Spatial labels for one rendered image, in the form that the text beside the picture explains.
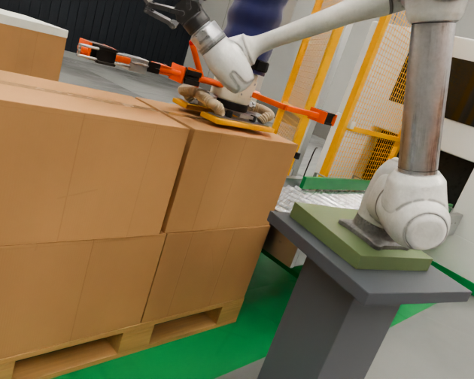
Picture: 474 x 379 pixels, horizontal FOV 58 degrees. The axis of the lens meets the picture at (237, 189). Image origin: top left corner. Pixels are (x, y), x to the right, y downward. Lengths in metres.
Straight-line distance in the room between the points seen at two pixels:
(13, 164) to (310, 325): 1.04
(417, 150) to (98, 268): 1.04
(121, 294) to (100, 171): 0.51
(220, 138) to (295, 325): 0.72
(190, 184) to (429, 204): 0.80
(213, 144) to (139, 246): 0.44
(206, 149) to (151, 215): 0.30
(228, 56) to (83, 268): 0.80
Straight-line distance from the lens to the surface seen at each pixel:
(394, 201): 1.20
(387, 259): 1.38
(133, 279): 1.61
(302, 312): 1.56
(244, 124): 1.68
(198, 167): 1.52
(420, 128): 1.18
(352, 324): 1.47
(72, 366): 1.74
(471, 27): 11.15
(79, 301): 1.55
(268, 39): 1.41
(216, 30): 1.27
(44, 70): 3.41
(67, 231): 1.36
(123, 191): 1.38
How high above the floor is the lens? 1.20
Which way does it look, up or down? 16 degrees down
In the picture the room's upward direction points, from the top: 19 degrees clockwise
